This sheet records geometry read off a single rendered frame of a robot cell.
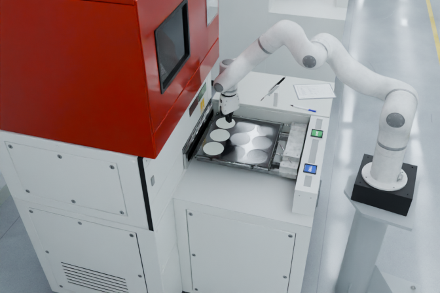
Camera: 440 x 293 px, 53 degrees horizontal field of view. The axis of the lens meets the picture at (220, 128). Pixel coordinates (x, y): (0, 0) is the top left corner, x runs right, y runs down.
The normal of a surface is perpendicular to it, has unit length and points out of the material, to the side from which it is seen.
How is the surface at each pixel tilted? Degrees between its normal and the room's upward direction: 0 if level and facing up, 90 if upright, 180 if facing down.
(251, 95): 0
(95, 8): 90
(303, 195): 90
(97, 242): 90
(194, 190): 0
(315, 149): 0
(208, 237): 90
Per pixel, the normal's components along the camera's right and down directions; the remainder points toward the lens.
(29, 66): -0.29, 0.58
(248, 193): -0.01, -0.79
